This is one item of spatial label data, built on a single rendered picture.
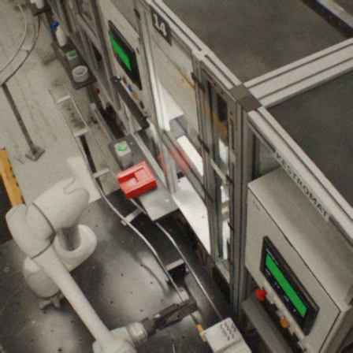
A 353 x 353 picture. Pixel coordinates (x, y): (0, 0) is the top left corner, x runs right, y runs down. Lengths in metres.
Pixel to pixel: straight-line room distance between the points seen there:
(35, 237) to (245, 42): 0.96
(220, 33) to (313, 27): 0.27
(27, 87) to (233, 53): 3.41
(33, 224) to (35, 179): 2.10
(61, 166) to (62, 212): 2.09
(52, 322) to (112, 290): 0.33
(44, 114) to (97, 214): 1.77
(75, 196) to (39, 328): 0.89
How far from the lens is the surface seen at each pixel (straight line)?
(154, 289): 2.42
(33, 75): 4.73
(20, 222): 1.77
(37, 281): 2.33
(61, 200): 1.78
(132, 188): 2.38
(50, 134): 4.11
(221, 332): 2.06
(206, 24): 1.47
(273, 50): 1.37
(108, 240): 2.59
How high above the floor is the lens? 2.87
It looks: 53 degrees down
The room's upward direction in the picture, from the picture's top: 9 degrees counter-clockwise
